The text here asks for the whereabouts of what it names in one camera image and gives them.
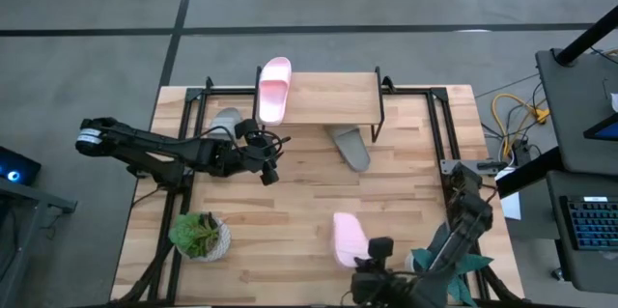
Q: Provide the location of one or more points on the black power strip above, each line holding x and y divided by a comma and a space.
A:
521, 151

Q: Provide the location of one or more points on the grey metal bracket plate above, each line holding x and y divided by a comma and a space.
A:
451, 167

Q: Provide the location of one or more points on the monitor with blue screen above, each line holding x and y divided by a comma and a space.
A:
608, 130

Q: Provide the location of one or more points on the black aluminium table frame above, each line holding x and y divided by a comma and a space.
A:
227, 91

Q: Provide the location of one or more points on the backlit computer keyboard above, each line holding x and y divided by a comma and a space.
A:
594, 223

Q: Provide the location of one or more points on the teal snake plant white pot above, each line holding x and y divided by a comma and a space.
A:
424, 258

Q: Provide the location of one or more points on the grey desk with monitor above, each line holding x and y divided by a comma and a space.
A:
574, 105

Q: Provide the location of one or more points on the black metal pole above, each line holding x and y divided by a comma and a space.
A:
526, 173
584, 37

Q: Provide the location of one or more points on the green plant in white pot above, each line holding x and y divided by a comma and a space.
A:
195, 235

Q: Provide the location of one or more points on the grey metal side table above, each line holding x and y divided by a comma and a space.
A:
29, 197

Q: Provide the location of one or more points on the black computer with blue light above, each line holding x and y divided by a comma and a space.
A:
14, 173

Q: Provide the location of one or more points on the pink foam slide sandal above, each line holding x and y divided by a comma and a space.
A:
347, 238
272, 95

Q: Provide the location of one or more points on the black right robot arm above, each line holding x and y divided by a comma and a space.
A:
475, 209

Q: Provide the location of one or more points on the white paper sheet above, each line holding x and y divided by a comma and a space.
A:
512, 206

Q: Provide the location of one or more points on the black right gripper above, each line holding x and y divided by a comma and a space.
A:
381, 286

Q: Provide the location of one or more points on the grey foam slide sandal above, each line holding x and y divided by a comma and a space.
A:
224, 120
352, 151

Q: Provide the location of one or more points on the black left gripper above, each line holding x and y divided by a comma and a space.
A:
251, 153

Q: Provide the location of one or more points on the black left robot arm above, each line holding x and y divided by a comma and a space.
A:
145, 146

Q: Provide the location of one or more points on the wooden shelf with black frame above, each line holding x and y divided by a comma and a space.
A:
333, 98

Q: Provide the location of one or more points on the grey desk with keyboard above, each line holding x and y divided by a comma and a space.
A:
565, 269

